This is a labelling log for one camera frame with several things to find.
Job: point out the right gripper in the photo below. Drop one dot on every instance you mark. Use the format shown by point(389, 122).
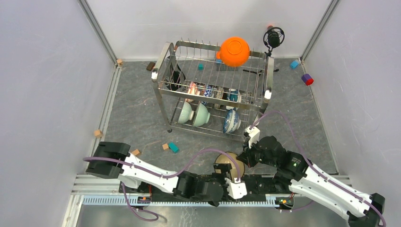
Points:
point(246, 155)

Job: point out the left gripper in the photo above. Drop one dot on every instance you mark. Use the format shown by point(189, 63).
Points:
point(225, 172)

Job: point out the brown glazed bowl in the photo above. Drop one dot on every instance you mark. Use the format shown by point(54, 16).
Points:
point(235, 171)

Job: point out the blue white floral bowl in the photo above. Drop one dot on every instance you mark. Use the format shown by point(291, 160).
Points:
point(232, 122)

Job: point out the celadon green bowl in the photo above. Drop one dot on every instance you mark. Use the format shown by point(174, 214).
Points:
point(202, 116)

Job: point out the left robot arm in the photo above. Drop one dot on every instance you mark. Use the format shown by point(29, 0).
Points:
point(113, 160)

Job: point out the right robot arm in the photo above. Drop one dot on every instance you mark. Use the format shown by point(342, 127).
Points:
point(299, 175)

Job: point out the steel two-tier dish rack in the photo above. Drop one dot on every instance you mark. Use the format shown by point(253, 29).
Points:
point(253, 80)

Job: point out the teal block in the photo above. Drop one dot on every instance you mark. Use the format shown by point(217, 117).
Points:
point(173, 147)

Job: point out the small tan cube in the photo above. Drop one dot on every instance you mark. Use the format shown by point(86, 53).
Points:
point(165, 146)

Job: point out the teal white cup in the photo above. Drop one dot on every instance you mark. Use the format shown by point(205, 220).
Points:
point(235, 96)

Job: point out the pale green bowl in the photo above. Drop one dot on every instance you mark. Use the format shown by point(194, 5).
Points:
point(186, 113)

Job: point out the dark patterned bowl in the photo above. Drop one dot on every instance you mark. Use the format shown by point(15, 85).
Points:
point(219, 95)

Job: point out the blue zigzag patterned bowl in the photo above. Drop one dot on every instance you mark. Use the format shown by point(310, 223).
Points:
point(208, 91)

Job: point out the purple and red block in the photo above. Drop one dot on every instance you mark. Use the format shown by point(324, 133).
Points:
point(307, 79)

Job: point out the pink patterned bowl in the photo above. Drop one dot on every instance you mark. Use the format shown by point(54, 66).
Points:
point(193, 90)

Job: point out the light blue block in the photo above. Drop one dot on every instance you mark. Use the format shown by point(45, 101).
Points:
point(294, 64)

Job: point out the black bowl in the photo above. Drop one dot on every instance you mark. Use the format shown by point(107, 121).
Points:
point(174, 75)

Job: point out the orange plastic bowl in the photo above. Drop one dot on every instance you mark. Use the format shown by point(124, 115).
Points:
point(234, 52)

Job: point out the black microphone on tripod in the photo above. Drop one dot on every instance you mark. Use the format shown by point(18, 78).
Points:
point(272, 38)

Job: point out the dark brown block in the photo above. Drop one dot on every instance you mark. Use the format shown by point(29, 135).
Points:
point(150, 66)

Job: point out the tan wooden cube left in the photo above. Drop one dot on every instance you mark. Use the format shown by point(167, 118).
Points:
point(98, 133)

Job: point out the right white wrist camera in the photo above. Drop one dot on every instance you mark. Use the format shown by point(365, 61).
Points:
point(252, 135)

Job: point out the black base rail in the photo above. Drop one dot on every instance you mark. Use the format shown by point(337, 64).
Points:
point(257, 187)

